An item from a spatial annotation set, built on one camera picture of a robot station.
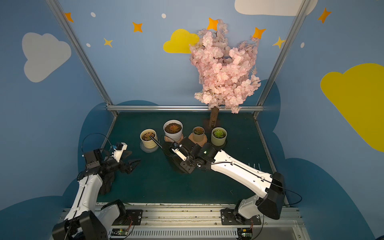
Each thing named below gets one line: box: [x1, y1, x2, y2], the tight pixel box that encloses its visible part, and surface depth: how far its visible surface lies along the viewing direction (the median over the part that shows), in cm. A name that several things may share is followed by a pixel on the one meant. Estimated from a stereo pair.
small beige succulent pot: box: [192, 126, 205, 142], surface depth 103 cm
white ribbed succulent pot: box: [163, 119, 184, 142], surface depth 103 cm
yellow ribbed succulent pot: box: [140, 129, 159, 149], surface depth 100 cm
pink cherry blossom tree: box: [189, 19, 262, 128], surface depth 68 cm
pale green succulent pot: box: [210, 127, 228, 147], surface depth 101 cm
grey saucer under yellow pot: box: [140, 138, 160, 153], surface depth 101 cm
